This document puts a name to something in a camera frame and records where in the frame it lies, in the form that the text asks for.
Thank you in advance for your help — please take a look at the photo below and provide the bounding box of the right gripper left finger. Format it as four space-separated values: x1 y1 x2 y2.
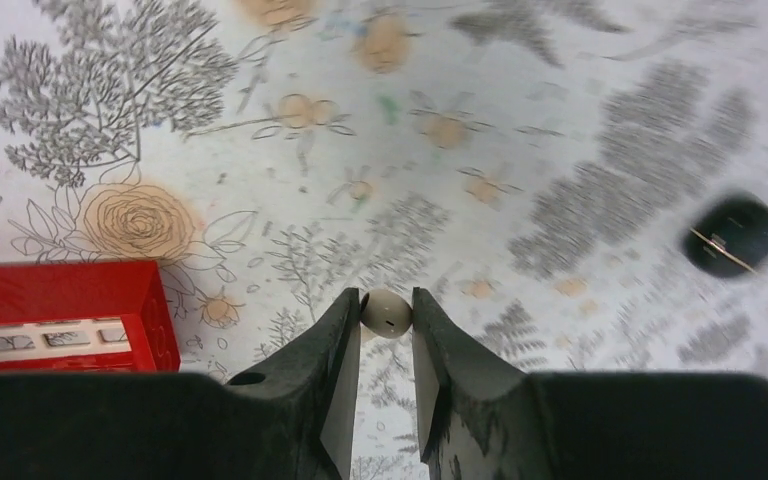
0 288 361 479

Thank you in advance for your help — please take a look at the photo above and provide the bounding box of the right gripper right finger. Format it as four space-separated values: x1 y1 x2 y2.
412 288 768 479

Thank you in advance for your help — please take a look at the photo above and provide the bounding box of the black glossy earbud charging case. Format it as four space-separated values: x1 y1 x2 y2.
680 193 768 279

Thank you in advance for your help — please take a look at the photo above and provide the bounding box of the red plastic tray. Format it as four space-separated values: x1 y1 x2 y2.
0 260 181 373

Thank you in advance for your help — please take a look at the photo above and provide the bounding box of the floral patterned table mat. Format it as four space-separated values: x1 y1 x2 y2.
0 1 768 479

